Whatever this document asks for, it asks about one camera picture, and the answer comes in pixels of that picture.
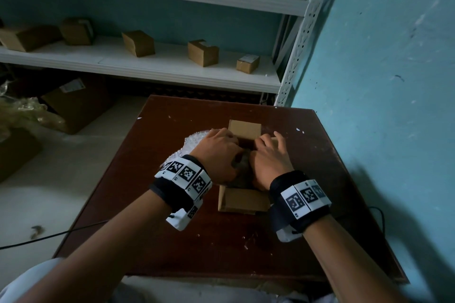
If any person's right hand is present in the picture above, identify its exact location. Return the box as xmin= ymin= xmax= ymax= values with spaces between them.
xmin=249 ymin=131 xmax=296 ymax=192

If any person's left hand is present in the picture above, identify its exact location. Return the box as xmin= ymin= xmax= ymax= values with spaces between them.
xmin=190 ymin=128 xmax=246 ymax=185

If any dark item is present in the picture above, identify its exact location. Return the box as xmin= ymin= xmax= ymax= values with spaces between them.
xmin=230 ymin=149 xmax=256 ymax=188

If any person's right forearm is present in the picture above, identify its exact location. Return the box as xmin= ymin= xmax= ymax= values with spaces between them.
xmin=302 ymin=215 xmax=409 ymax=303

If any person's left forearm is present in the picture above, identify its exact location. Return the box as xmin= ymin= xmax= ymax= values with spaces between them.
xmin=16 ymin=188 xmax=178 ymax=303

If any clear bubble wrap sheet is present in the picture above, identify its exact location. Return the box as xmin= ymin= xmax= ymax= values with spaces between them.
xmin=181 ymin=129 xmax=222 ymax=162

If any left wristband with square markers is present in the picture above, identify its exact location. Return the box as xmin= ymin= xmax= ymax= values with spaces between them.
xmin=149 ymin=155 xmax=213 ymax=232

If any wristband with square markers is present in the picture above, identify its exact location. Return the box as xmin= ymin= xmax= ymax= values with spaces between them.
xmin=269 ymin=170 xmax=332 ymax=243
xmin=149 ymin=155 xmax=213 ymax=232

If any open cardboard box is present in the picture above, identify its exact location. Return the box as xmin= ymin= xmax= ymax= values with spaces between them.
xmin=218 ymin=120 xmax=281 ymax=215

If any right wristband with square markers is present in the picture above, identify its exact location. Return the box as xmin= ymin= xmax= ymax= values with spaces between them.
xmin=269 ymin=170 xmax=332 ymax=243

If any cardboard box with white label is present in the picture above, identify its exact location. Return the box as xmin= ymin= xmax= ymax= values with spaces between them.
xmin=236 ymin=54 xmax=261 ymax=75

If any small cardboard box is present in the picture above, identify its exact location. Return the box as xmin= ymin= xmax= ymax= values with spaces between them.
xmin=122 ymin=30 xmax=156 ymax=58
xmin=59 ymin=18 xmax=95 ymax=46
xmin=187 ymin=39 xmax=220 ymax=67

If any white metal shelf unit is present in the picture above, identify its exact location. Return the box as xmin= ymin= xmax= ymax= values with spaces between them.
xmin=0 ymin=0 xmax=352 ymax=107

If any brown wooden table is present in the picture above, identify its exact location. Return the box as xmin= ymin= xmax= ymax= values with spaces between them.
xmin=53 ymin=95 xmax=410 ymax=285

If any large labelled cardboard box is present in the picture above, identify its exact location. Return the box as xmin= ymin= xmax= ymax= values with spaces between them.
xmin=40 ymin=77 xmax=115 ymax=135

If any person's white clothing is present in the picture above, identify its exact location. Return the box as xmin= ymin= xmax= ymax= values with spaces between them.
xmin=0 ymin=258 xmax=338 ymax=303

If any crumpled clear plastic wrap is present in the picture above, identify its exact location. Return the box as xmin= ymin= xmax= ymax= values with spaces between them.
xmin=0 ymin=81 xmax=67 ymax=142

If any long cardboard box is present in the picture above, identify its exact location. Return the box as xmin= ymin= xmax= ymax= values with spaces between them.
xmin=0 ymin=25 xmax=62 ymax=53

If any black cable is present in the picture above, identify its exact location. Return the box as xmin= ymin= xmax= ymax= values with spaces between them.
xmin=369 ymin=206 xmax=387 ymax=240
xmin=0 ymin=220 xmax=109 ymax=251

